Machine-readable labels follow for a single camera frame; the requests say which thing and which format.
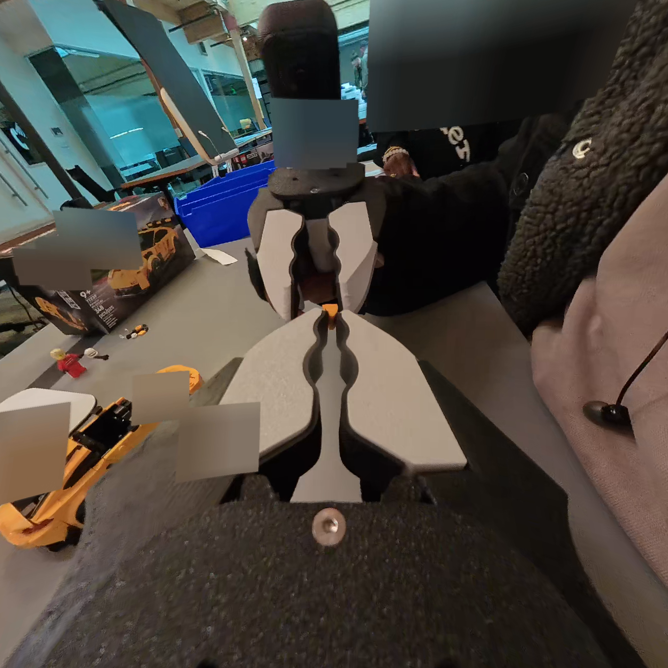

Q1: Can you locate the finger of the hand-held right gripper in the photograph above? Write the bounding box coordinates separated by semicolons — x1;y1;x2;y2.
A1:
258;209;306;321
328;201;377;314

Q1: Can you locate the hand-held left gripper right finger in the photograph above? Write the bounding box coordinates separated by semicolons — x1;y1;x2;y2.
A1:
334;308;468;473

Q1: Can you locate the black lego set box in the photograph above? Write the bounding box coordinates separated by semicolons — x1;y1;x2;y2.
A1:
31;192;196;336

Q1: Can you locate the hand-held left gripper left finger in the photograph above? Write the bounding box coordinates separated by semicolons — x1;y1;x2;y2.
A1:
219;307;325;465

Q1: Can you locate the red lego minifigure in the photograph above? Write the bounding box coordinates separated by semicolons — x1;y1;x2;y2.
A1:
50;349;87;379

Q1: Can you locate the yellow lego car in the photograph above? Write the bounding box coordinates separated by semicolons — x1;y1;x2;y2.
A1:
0;365;204;550

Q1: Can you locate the blue plastic bin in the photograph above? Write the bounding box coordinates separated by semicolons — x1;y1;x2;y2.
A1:
175;180;262;248
183;159;277;209

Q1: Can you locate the dark grey tilted panel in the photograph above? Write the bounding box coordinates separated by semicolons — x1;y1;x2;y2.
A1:
96;0;241;157

